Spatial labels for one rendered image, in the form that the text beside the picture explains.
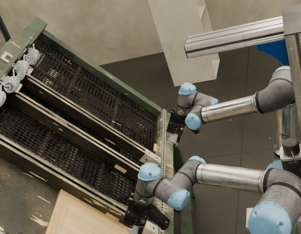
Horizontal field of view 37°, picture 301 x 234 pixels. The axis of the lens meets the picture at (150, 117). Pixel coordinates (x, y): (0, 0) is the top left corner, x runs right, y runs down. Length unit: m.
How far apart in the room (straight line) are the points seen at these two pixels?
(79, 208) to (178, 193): 0.86
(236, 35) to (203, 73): 4.55
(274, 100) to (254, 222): 0.67
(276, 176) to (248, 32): 0.45
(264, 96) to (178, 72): 4.24
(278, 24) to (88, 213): 1.34
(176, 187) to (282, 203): 0.40
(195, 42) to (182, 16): 4.23
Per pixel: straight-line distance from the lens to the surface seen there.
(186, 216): 3.63
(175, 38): 5.84
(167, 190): 1.54
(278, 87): 1.86
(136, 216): 1.69
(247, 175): 1.47
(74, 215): 2.24
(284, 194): 1.33
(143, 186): 1.57
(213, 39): 1.47
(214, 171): 1.54
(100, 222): 2.31
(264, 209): 1.29
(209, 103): 2.10
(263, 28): 1.46
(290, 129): 2.07
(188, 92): 2.11
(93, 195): 2.31
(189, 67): 5.98
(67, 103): 2.80
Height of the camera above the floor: 2.53
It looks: 27 degrees down
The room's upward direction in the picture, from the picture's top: 19 degrees counter-clockwise
